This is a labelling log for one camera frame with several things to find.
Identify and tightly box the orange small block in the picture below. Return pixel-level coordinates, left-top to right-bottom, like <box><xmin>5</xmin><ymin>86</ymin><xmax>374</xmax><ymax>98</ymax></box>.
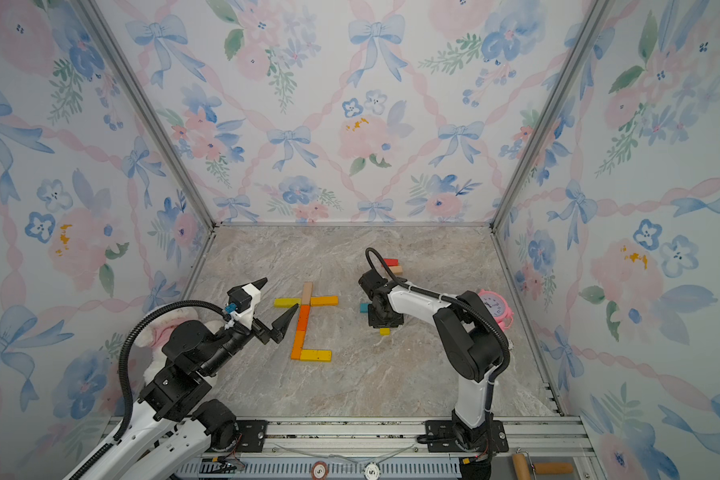
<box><xmin>290</xmin><ymin>330</ymin><xmax>306</xmax><ymax>360</ymax></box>

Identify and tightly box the lime yellow block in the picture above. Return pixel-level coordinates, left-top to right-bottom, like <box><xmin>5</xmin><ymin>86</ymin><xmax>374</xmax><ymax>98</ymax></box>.
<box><xmin>273</xmin><ymin>298</ymin><xmax>301</xmax><ymax>308</ymax></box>

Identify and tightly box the red-orange block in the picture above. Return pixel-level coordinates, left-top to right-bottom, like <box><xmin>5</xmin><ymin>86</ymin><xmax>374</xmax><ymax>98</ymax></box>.
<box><xmin>297</xmin><ymin>304</ymin><xmax>311</xmax><ymax>332</ymax></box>

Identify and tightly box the yellow long block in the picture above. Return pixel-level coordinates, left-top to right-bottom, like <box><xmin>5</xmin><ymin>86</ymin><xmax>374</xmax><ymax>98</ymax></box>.
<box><xmin>299</xmin><ymin>349</ymin><xmax>332</xmax><ymax>363</ymax></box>

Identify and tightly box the natural wood block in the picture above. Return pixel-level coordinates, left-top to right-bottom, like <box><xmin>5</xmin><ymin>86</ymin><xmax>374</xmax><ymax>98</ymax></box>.
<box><xmin>301</xmin><ymin>282</ymin><xmax>314</xmax><ymax>305</ymax></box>

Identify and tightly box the amber yellow block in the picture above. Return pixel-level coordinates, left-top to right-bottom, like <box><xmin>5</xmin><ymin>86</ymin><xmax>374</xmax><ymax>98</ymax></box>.
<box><xmin>310</xmin><ymin>296</ymin><xmax>339</xmax><ymax>307</ymax></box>

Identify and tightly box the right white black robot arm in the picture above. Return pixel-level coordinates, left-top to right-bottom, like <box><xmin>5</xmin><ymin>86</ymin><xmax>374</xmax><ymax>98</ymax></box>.
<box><xmin>358</xmin><ymin>269</ymin><xmax>510</xmax><ymax>457</ymax></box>

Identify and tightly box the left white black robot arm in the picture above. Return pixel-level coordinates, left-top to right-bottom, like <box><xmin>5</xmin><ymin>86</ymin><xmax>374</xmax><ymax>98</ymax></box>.
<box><xmin>68</xmin><ymin>278</ymin><xmax>299</xmax><ymax>479</ymax></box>

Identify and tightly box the white plush bear pink shirt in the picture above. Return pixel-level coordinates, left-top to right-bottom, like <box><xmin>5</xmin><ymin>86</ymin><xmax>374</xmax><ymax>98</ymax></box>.
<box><xmin>134</xmin><ymin>308</ymin><xmax>184</xmax><ymax>359</ymax></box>

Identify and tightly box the pink alarm clock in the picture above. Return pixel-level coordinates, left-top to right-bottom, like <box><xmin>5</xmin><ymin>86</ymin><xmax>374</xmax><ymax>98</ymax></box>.
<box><xmin>478</xmin><ymin>290</ymin><xmax>514</xmax><ymax>331</ymax></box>

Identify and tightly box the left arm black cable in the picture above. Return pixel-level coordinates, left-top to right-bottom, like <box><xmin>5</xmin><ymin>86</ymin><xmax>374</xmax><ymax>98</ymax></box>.
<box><xmin>65</xmin><ymin>299</ymin><xmax>229</xmax><ymax>480</ymax></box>

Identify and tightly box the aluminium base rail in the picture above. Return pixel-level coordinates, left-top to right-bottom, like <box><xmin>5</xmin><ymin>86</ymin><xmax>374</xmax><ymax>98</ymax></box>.
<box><xmin>172</xmin><ymin>417</ymin><xmax>605</xmax><ymax>479</ymax></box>

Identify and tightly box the wooden handle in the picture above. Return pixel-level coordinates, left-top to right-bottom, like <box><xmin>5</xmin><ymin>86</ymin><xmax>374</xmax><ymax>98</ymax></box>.
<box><xmin>512</xmin><ymin>452</ymin><xmax>575</xmax><ymax>480</ymax></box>

